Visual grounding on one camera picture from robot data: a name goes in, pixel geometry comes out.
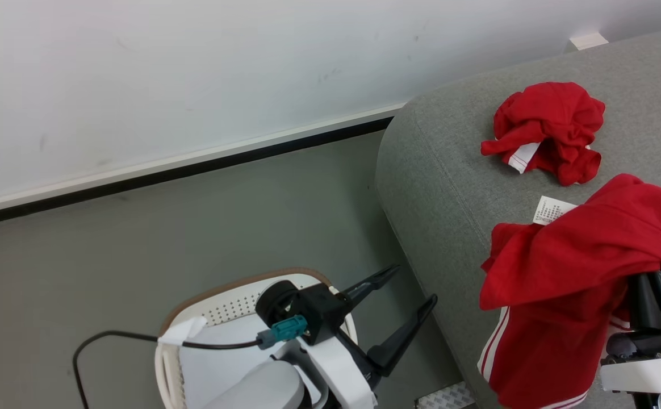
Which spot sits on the white perforated plate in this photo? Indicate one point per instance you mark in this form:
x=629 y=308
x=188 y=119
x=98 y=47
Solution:
x=447 y=397

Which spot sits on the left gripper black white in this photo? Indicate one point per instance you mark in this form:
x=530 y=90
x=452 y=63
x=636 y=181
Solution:
x=319 y=309

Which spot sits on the small white wall block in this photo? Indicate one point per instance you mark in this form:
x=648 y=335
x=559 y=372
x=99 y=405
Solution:
x=588 y=41

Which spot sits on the white plastic laundry basket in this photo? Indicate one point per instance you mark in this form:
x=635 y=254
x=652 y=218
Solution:
x=222 y=307

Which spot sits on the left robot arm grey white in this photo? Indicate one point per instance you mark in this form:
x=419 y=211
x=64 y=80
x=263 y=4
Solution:
x=262 y=386

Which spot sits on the grey fabric sofa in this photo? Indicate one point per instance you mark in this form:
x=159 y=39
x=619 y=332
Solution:
x=450 y=170

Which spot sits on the red shirt with white trim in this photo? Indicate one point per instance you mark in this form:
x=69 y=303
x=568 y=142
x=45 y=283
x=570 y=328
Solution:
x=552 y=119

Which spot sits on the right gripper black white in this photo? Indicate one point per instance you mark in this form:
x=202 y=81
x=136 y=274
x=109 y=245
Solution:
x=648 y=372

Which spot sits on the white and black baseboard strip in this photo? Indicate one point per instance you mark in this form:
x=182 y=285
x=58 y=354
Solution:
x=166 y=167

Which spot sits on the red shorts with white stripes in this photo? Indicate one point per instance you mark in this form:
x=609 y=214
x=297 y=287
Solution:
x=563 y=284

